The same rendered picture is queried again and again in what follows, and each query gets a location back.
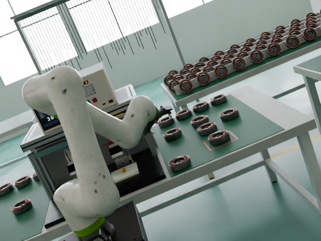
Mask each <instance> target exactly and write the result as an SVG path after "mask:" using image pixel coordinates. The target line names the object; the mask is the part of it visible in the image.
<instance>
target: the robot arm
mask: <svg viewBox="0 0 321 241"><path fill-rule="evenodd" d="M22 97H23V100H24V102H25V103H26V104H27V105H28V106H29V107H31V108H33V109H35V110H37V111H40V112H42V113H45V114H47V115H50V116H52V117H55V118H57V119H59V121H60V123H61V126H62V128H63V131H64V134H65V137H66V140H67V143H68V146H69V149H70V152H71V155H72V159H73V162H74V166H75V171H76V175H77V179H73V180H71V181H68V182H66V183H65V184H63V185H62V186H60V187H59V188H58V189H57V190H56V191H55V193H54V195H53V200H54V202H55V203H56V205H57V207H58V208H59V210H60V212H61V213H62V215H63V217H64V218H65V220H66V221H67V223H68V225H69V226H70V228H71V230H72V231H73V232H74V233H75V234H76V235H77V237H78V239H79V241H112V239H111V238H112V237H113V235H114V233H115V231H116V230H115V227H114V225H113V224H111V223H109V222H108V221H107V220H106V219H105V218H104V217H106V216H109V215H111V214H112V213H113V212H114V211H115V210H116V209H117V207H118V205H119V201H120V195H119V191H118V188H117V186H116V184H115V182H114V180H113V178H112V176H111V174H110V172H109V169H108V167H107V164H106V162H105V160H104V157H103V155H102V152H101V149H100V147H99V144H98V141H97V138H96V134H95V133H97V134H99V135H101V136H103V137H105V138H107V139H109V140H111V141H112V142H114V143H115V144H117V145H118V146H120V147H122V148H124V149H131V148H134V147H135V146H136V145H137V144H138V143H139V141H140V138H141V136H142V134H144V135H145V136H146V135H147V133H149V134H150V133H153V134H155V133H154V132H153V130H152V129H151V128H152V126H153V125H154V124H155V123H156V124H158V120H159V118H161V117H162V116H164V115H166V114H168V115H169V116H170V117H172V115H171V112H170V111H171V110H173V108H172V107H171V106H170V105H168V106H162V105H161V106H160V109H159V110H158V108H157V107H156V106H154V104H153V102H152V100H151V99H150V98H148V97H146V96H136V97H134V98H133V99H132V100H131V101H130V103H129V106H128V109H127V111H126V114H125V116H124V118H123V120H120V119H118V118H116V117H114V116H112V115H110V114H108V113H106V112H104V111H102V110H100V109H98V108H97V107H95V106H93V105H92V104H90V103H89V102H87V101H86V96H85V90H84V84H83V80H82V77H81V75H80V74H79V72H78V71H77V70H75V69H74V68H72V67H70V66H58V67H56V68H54V69H52V70H51V71H49V72H47V73H45V74H43V75H39V76H35V77H32V78H30V79H28V80H27V81H26V82H25V84H24V85H23V88H22Z"/></svg>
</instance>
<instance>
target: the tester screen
mask: <svg viewBox="0 0 321 241"><path fill-rule="evenodd" d="M35 111H36V113H37V115H38V117H39V119H40V122H41V124H42V126H43V128H44V129H47V128H50V127H52V126H54V125H57V124H59V123H60V121H59V122H57V123H55V124H52V125H50V126H47V127H44V125H45V124H47V123H50V122H52V121H54V120H56V119H57V118H56V119H54V120H51V121H47V119H46V118H47V117H49V116H50V115H47V114H45V113H42V112H40V111H37V110H35Z"/></svg>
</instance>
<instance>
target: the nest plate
mask: <svg viewBox="0 0 321 241"><path fill-rule="evenodd" d="M124 168H125V170H126V172H124V173H122V170H121V168H120V169H118V170H116V171H114V172H111V176H112V178H113V180H114V182H115V183H117V182H120V181H122V180H124V179H127V178H129V177H132V176H134V175H136V174H139V170H138V166H137V163H136V162H135V163H133V164H130V165H127V166H125V167H124Z"/></svg>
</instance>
